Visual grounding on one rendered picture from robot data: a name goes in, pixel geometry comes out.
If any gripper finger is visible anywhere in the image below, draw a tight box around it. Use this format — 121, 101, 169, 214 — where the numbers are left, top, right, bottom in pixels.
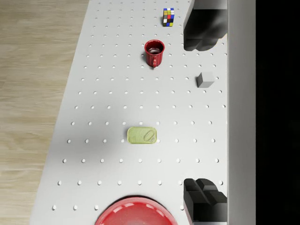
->
183, 178, 228, 222
183, 9, 228, 52

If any flat-sided can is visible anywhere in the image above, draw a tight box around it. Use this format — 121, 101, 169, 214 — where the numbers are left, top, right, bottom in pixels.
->
127, 127, 158, 144

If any puzzle cube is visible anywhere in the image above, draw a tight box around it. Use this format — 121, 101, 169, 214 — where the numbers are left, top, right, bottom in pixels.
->
163, 7, 175, 27

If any grey cube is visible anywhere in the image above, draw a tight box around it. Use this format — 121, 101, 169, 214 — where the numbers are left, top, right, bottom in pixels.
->
196, 72, 215, 88

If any red mug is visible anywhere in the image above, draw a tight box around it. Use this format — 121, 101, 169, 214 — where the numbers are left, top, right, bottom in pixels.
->
144, 39, 165, 69

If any red plate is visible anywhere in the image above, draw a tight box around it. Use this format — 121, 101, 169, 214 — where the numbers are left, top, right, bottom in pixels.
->
95, 196, 177, 225

